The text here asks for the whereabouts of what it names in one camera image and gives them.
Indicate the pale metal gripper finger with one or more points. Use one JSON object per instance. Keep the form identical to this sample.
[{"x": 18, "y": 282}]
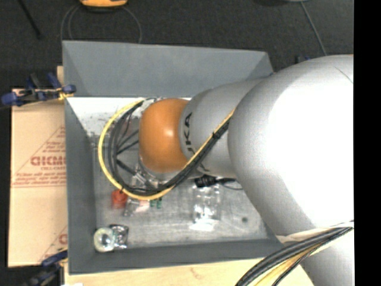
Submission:
[
  {"x": 141, "y": 207},
  {"x": 128, "y": 209}
]

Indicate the small red block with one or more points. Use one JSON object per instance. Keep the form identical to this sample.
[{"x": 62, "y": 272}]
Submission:
[{"x": 118, "y": 199}]

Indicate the clear glass jar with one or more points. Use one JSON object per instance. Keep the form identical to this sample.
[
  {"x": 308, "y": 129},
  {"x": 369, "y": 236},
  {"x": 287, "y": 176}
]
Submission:
[{"x": 109, "y": 239}]

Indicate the clear plastic bottle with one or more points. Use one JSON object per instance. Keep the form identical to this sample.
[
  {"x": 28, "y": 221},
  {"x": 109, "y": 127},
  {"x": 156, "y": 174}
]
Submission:
[{"x": 206, "y": 205}]

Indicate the brown cardboard board, red print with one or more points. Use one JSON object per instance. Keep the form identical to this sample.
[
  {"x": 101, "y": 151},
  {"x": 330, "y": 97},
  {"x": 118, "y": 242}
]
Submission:
[{"x": 35, "y": 189}]

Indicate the grey metal bin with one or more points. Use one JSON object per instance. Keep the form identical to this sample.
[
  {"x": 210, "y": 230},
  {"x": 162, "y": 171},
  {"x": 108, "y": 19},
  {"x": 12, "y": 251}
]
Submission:
[{"x": 166, "y": 70}]

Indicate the black cylinder on white bracket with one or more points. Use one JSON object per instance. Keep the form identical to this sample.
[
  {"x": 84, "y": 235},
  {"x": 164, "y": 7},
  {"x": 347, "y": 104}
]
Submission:
[{"x": 205, "y": 181}]

